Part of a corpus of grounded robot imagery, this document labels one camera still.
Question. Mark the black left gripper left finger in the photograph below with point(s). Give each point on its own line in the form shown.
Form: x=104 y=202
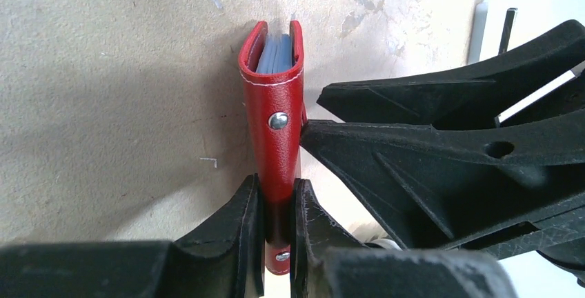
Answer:
x=221 y=257

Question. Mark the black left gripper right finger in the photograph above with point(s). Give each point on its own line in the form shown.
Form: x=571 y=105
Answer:
x=327 y=261

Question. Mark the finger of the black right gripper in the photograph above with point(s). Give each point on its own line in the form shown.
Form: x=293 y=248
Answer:
x=465 y=98
x=505 y=191

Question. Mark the red leather card holder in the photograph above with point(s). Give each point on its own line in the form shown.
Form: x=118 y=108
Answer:
x=273 y=83

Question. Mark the white plastic tray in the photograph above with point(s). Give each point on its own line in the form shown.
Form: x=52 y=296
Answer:
x=501 y=25

